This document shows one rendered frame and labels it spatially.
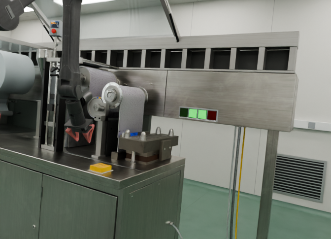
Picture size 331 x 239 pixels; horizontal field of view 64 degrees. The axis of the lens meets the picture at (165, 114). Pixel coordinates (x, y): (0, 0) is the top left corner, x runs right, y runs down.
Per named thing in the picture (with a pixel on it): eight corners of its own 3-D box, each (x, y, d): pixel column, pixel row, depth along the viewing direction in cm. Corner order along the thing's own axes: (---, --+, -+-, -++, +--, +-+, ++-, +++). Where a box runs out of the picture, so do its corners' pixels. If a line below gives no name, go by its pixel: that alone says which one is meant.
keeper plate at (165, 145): (158, 160, 150) (160, 141, 150) (167, 157, 159) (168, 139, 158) (162, 160, 149) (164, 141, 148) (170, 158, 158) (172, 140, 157)
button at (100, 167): (89, 170, 122) (89, 165, 122) (100, 167, 128) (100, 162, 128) (101, 173, 119) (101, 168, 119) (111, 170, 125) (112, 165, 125)
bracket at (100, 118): (90, 157, 148) (94, 102, 146) (98, 155, 154) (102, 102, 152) (97, 158, 146) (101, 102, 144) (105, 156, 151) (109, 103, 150)
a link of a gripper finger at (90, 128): (83, 136, 119) (79, 118, 114) (98, 138, 117) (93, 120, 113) (75, 145, 114) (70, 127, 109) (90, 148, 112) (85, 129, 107)
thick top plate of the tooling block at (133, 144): (118, 148, 143) (119, 137, 143) (156, 141, 178) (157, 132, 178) (143, 153, 135) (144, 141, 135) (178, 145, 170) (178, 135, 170)
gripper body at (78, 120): (73, 120, 116) (69, 105, 112) (94, 122, 113) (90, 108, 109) (64, 128, 110) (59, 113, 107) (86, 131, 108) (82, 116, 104)
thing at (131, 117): (117, 137, 148) (119, 104, 147) (141, 134, 169) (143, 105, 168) (117, 137, 148) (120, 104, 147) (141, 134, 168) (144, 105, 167)
